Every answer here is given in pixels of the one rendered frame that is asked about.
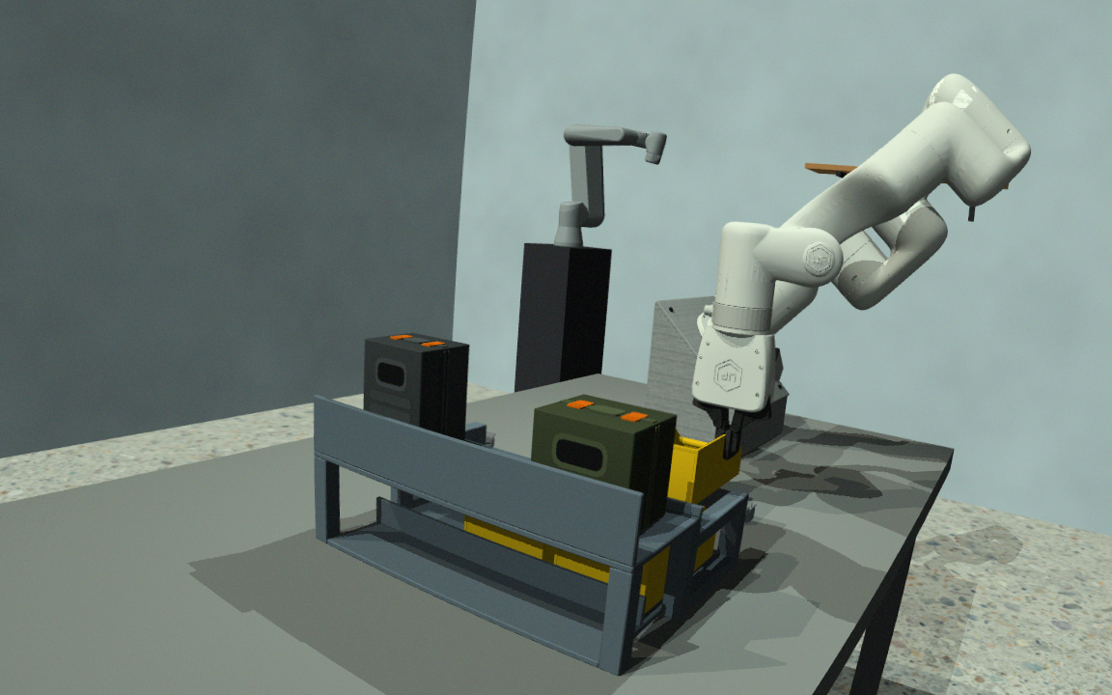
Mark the dark green case with handle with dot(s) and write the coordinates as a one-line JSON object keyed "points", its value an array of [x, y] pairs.
{"points": [[618, 443]]}

